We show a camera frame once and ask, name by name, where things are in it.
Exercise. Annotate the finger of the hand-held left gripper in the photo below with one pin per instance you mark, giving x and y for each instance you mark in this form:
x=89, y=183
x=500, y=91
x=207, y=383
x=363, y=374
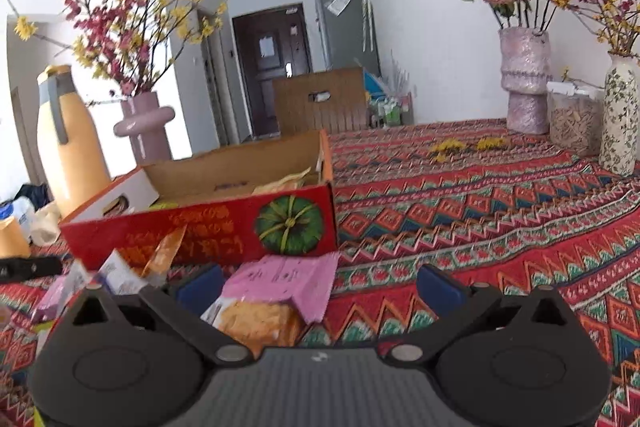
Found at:
x=30, y=268

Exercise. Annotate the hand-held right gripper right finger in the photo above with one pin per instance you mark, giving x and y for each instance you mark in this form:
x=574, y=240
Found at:
x=437, y=289

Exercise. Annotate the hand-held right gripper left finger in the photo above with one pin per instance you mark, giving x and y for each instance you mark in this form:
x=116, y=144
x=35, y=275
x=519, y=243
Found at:
x=200, y=289

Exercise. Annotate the orange biscuit snack packet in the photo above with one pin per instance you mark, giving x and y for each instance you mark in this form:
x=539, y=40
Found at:
x=165, y=252

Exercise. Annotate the red cardboard box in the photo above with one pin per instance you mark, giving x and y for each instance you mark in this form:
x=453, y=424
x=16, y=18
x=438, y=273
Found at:
x=210, y=227

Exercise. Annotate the short green snack packet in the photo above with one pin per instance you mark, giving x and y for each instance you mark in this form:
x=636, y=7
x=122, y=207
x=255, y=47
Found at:
x=44, y=332

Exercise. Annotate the white snack packet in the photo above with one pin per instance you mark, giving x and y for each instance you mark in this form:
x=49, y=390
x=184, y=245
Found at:
x=120, y=274

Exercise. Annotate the pale pink snack packet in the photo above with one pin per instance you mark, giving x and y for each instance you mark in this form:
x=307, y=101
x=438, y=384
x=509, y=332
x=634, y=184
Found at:
x=285, y=279

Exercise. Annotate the long green snack packet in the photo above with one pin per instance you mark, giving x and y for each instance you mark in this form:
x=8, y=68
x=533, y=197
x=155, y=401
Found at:
x=165, y=206

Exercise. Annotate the beige orange long snack packet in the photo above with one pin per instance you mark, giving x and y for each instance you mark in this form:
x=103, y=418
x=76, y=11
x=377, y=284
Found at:
x=285, y=182

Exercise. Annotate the dark cloth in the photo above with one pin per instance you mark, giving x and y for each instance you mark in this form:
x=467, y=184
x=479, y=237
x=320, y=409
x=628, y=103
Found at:
x=32, y=194

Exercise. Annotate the red patterned tablecloth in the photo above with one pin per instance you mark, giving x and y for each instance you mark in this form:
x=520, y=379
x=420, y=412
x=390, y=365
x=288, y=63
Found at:
x=500, y=232

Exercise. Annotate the yellow thermos jug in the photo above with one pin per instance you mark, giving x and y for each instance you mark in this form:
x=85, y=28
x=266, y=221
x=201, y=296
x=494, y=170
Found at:
x=75, y=157

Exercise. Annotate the fallen yellow petals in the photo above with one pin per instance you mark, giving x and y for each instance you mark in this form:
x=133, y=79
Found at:
x=447, y=146

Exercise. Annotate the wooden chair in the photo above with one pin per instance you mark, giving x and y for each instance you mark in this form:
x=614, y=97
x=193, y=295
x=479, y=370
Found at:
x=300, y=117

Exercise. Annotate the clear jar of seeds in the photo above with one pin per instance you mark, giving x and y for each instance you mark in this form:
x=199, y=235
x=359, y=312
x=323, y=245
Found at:
x=575, y=122

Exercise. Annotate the dark entrance door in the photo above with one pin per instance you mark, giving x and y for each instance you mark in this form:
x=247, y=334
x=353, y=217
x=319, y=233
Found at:
x=270, y=82

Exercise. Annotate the pink textured vase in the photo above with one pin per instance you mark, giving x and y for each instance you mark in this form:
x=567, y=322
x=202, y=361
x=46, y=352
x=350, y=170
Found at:
x=525, y=82

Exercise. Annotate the white floral vase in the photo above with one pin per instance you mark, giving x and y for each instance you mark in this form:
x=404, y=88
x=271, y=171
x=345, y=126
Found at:
x=620, y=117

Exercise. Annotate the grey refrigerator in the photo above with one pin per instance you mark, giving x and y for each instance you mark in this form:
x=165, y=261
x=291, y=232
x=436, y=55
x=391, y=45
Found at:
x=350, y=37

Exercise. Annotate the white umbrella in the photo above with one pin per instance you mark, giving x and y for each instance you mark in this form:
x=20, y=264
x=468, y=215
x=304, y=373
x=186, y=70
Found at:
x=366, y=17

